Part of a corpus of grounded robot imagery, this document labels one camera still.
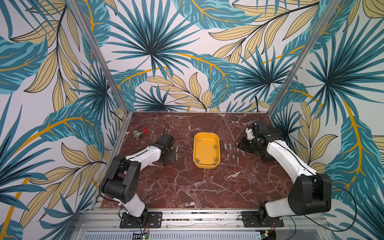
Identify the yellow plastic storage box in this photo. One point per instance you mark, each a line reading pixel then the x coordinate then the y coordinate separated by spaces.
pixel 204 153

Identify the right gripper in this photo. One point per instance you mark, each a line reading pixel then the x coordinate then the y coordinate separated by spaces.
pixel 245 147

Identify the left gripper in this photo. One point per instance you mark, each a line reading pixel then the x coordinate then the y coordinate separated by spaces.
pixel 171 155

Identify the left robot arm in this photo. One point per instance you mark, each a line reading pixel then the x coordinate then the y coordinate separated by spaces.
pixel 121 180

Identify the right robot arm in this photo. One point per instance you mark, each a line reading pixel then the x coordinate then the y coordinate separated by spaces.
pixel 311 192

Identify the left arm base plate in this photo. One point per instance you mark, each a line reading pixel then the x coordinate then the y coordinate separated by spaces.
pixel 152 220

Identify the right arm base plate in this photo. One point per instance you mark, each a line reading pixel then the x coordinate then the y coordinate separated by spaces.
pixel 257 219

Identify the metal valve red handle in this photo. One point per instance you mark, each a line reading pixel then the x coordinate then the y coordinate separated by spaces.
pixel 138 133

